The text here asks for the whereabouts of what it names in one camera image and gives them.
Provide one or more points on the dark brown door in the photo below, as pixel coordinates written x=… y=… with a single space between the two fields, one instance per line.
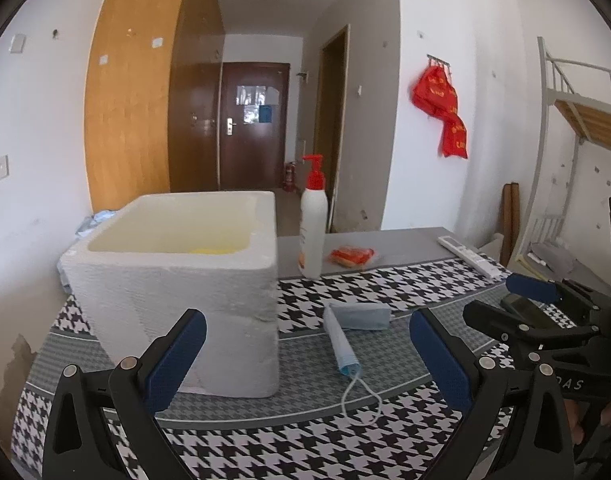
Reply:
x=255 y=145

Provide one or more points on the white metal bunk bed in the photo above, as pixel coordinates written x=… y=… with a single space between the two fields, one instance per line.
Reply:
x=593 y=120

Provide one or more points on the white foam box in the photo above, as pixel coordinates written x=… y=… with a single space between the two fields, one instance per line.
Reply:
x=185 y=285

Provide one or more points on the black phone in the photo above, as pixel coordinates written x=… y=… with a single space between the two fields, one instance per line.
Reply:
x=523 y=306

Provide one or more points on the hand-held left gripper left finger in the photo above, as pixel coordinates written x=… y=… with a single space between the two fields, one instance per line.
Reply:
x=175 y=355

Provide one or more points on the red fire extinguisher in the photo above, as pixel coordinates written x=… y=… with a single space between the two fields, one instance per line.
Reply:
x=290 y=177

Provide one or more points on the houndstooth blanket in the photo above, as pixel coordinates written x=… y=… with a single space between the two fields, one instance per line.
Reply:
x=310 y=440

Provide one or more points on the wooden boards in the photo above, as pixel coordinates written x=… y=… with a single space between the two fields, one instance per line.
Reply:
x=510 y=220

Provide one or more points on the orange snack packet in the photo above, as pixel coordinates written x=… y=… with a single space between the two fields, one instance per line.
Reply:
x=353 y=255

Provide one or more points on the white remote control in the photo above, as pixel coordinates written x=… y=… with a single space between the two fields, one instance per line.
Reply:
x=468 y=255

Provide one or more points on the wooden doorway frame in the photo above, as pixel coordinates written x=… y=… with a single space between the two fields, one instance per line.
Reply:
x=333 y=135

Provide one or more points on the white lotion bottle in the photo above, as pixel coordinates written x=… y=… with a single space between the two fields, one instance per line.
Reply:
x=313 y=220

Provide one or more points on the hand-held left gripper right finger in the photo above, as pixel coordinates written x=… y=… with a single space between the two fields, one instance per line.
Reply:
x=440 y=360

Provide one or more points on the white wall socket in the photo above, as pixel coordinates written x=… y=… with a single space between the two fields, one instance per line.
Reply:
x=0 y=167

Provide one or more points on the blue face mask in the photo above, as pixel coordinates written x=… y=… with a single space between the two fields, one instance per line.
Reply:
x=358 y=316

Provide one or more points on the red hanging cloth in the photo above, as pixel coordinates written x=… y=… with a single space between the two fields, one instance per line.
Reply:
x=440 y=95

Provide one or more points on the wooden wardrobe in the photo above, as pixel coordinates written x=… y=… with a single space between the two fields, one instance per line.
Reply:
x=130 y=110

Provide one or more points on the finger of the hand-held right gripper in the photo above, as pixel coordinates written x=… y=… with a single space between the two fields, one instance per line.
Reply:
x=505 y=327
x=530 y=289

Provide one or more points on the white wall switch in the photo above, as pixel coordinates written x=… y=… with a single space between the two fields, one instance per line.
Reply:
x=17 y=43

